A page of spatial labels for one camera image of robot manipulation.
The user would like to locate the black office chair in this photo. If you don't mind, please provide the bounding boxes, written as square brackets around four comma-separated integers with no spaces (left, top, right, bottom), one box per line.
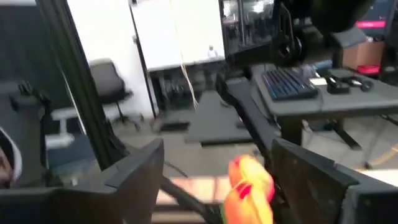
[88,58,146,131]

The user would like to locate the person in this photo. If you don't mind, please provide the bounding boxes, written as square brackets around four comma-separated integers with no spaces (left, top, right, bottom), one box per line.
[0,126,23,189]

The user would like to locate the black floor mat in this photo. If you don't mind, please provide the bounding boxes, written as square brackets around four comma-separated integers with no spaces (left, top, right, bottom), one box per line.
[185,90,254,147]

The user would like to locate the white whiteboard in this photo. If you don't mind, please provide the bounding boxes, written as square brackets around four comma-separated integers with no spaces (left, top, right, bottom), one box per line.
[129,0,226,72]

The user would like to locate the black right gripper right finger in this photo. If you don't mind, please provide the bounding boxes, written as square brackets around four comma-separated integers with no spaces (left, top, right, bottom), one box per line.
[269,138,398,224]

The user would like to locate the brown cardboard box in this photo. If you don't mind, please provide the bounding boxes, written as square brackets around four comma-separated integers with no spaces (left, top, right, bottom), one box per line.
[341,40,386,70]

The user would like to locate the grey desk top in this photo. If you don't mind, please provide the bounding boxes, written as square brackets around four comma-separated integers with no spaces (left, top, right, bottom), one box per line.
[251,60,398,150]

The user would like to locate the black metal clamp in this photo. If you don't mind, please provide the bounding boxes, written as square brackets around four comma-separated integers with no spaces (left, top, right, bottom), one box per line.
[325,76,351,95]
[345,75,375,93]

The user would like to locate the red flat object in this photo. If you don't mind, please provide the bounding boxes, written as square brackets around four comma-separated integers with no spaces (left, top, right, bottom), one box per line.
[356,64,382,75]

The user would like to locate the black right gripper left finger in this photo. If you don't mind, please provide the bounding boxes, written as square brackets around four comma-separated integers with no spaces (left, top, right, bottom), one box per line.
[0,138,165,224]

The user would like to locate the white stool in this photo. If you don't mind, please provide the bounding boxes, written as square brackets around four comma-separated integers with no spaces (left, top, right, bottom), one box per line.
[43,107,81,150]

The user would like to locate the yellow hanging cable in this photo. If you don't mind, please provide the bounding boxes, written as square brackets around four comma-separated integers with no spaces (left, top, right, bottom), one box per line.
[169,0,200,110]

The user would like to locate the white paper note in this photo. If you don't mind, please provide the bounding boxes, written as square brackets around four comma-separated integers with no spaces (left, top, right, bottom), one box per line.
[309,77,328,87]

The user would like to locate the black glass cabinet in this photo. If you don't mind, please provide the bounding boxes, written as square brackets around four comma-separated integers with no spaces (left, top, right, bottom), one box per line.
[222,0,280,58]

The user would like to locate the black backlit keyboard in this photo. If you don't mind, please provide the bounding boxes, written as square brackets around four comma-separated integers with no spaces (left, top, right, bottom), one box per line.
[261,67,320,102]

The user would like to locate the orange artificial tulip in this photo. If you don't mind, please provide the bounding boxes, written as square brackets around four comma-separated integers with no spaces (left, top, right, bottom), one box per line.
[228,154,275,200]
[222,182,274,224]

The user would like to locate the black computer monitor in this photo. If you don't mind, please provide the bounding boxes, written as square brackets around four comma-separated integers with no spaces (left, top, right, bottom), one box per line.
[354,0,392,30]

